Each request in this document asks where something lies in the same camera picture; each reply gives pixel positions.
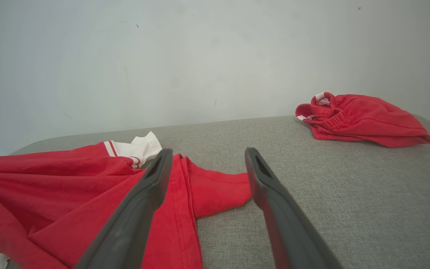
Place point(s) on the red shorts with white trim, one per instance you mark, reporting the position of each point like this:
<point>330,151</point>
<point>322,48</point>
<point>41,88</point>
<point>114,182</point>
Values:
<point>368,119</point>

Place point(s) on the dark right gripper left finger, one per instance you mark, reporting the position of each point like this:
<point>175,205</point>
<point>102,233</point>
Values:
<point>133,224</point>

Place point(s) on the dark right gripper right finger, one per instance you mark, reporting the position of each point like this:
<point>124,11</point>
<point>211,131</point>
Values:
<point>289,231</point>

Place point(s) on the red jersey with white sleeves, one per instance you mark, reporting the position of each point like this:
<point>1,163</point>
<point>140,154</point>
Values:
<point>69,194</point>

